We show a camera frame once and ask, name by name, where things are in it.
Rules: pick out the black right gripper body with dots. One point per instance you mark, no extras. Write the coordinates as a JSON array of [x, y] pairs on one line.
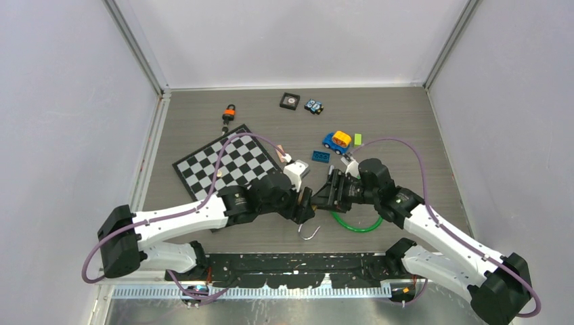
[[348, 192]]

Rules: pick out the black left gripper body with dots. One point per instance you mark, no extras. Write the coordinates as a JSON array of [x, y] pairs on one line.
[[288, 206]]

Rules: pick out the green cable lock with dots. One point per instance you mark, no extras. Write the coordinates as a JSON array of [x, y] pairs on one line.
[[354, 223]]

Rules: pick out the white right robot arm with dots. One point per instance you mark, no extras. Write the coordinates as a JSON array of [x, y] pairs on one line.
[[496, 286]]

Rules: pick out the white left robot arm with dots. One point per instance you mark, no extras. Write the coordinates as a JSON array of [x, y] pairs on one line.
[[130, 240]]

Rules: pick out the small wooden block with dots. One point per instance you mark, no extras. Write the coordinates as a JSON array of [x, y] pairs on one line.
[[282, 155]]

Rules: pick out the black white chessboard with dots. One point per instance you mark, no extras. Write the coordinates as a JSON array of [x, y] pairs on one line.
[[244, 160]]

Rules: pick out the lime green block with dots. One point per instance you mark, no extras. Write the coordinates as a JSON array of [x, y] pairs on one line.
[[357, 139]]

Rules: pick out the blue yellow toy car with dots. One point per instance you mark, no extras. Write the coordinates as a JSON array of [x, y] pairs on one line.
[[337, 141]]

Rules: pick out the blue toy brick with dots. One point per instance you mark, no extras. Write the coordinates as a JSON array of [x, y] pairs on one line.
[[321, 157]]

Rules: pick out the orange black padlock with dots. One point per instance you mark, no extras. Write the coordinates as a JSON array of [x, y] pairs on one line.
[[229, 114]]

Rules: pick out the black square box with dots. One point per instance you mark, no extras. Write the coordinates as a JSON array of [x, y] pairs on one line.
[[289, 101]]

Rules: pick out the blue owl toy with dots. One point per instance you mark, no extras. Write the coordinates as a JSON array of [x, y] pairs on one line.
[[314, 107]]

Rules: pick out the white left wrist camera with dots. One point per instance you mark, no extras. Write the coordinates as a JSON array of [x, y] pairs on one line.
[[296, 171]]

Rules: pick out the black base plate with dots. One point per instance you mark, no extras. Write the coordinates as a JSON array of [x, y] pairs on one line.
[[295, 270]]

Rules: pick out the aluminium frame rail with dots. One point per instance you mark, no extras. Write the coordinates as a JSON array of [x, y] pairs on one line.
[[145, 165]]

